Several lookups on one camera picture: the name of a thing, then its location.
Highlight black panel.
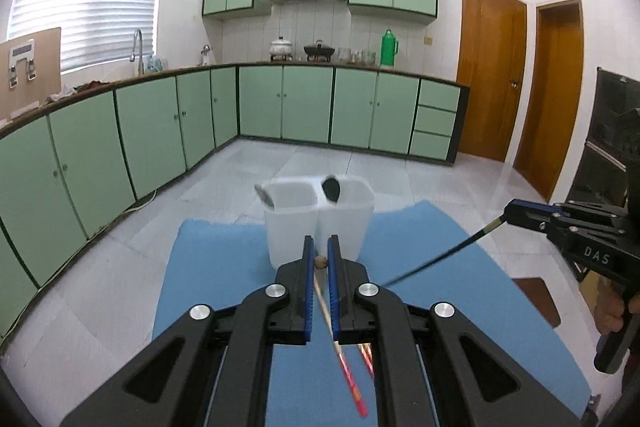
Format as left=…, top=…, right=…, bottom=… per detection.
left=570, top=67, right=640, bottom=209

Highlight group of glass jars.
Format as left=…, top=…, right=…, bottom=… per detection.
left=337, top=47, right=377, bottom=67

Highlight white plastic utensil holder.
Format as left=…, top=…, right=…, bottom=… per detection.
left=263, top=175, right=376, bottom=272

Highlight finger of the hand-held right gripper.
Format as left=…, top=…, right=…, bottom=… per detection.
left=502, top=199, right=566, bottom=234

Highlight metal faucet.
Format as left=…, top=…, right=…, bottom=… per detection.
left=131, top=29, right=146, bottom=76

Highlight floor cable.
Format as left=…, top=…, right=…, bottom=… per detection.
left=112, top=191, right=157, bottom=219

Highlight white device on cardboard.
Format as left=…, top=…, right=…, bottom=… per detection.
left=8, top=39, right=37, bottom=89

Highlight white pot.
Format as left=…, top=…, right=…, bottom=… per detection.
left=270, top=36, right=293, bottom=62

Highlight brown cardboard box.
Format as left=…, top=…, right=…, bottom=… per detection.
left=0, top=28, right=62, bottom=120

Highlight black chopstick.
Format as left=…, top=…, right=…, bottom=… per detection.
left=384, top=217, right=507, bottom=288

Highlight green thermos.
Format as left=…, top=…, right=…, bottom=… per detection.
left=380, top=29, right=400, bottom=68

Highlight black wok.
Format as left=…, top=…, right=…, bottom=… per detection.
left=303, top=40, right=337, bottom=62

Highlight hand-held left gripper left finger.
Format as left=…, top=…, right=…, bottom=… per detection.
left=60, top=234, right=316, bottom=427

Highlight wooden door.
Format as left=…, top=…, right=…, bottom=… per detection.
left=456, top=0, right=528, bottom=163
left=513, top=0, right=585, bottom=203

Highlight wooden chopstick with red end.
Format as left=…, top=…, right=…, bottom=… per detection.
left=359, top=343, right=377, bottom=379
left=313, top=274, right=369, bottom=419

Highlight green lower kitchen cabinets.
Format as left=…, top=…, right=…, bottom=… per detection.
left=0, top=62, right=471, bottom=339

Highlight blue mat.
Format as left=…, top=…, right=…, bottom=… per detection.
left=151, top=200, right=592, bottom=427

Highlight person's right hand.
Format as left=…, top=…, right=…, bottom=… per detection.
left=597, top=271, right=640, bottom=339

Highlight grey spoon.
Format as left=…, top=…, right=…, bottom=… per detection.
left=254, top=183, right=276, bottom=210

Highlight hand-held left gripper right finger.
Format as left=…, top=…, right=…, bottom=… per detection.
left=327, top=234, right=584, bottom=427

